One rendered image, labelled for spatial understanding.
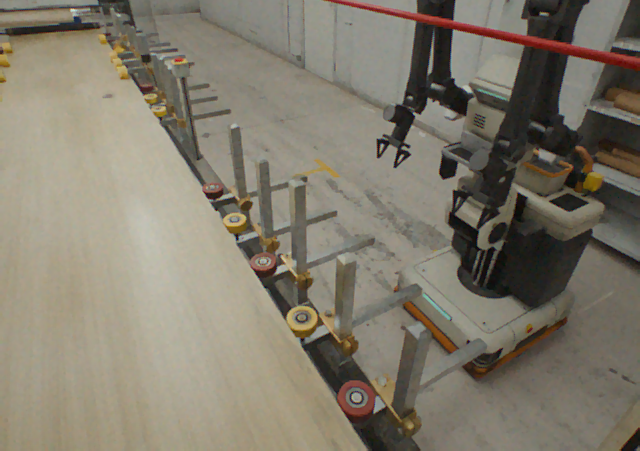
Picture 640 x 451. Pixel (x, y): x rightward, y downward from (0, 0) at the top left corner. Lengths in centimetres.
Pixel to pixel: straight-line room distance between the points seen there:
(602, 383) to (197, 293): 192
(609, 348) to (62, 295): 242
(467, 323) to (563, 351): 63
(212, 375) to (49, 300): 54
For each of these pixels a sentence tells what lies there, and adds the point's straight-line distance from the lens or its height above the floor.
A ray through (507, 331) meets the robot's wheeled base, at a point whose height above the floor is 28.
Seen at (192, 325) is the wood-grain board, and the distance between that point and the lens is 110.
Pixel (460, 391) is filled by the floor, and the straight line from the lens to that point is 211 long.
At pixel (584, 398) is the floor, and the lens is 233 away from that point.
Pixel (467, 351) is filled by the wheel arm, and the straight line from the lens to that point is 117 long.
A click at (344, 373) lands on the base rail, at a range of 122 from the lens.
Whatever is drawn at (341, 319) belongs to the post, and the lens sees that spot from 106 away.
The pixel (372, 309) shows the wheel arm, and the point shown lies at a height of 82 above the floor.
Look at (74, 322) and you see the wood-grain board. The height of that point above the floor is 90.
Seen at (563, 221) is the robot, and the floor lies 79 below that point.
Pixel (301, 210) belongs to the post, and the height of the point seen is 109.
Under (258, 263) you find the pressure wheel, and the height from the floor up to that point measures 90.
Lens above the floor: 171
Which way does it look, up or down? 34 degrees down
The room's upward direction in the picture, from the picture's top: straight up
